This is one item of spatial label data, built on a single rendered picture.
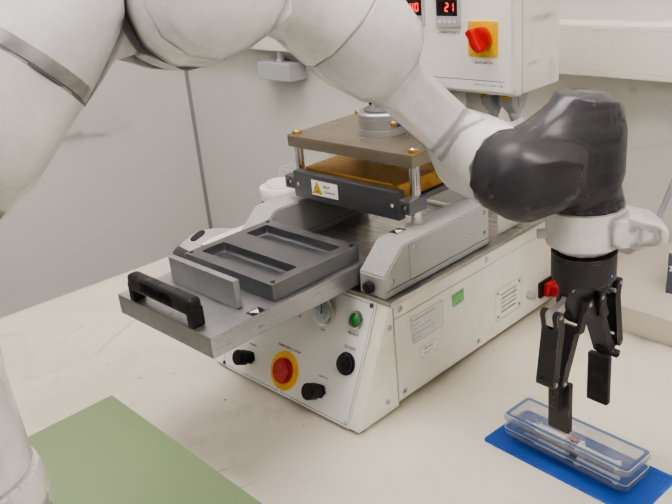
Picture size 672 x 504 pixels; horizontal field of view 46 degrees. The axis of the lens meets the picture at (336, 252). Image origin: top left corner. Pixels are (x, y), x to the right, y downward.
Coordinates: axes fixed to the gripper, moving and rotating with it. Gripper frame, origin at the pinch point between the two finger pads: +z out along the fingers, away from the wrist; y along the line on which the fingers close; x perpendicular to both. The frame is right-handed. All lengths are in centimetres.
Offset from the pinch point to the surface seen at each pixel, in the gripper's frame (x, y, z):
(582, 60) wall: -41, -60, -30
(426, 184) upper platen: -33.4, -8.4, -19.8
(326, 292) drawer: -30.8, 15.0, -10.9
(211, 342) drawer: -29.1, 34.6, -11.9
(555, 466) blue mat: -1.2, 3.2, 9.6
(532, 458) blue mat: -4.3, 3.9, 9.6
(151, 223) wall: -196, -36, 31
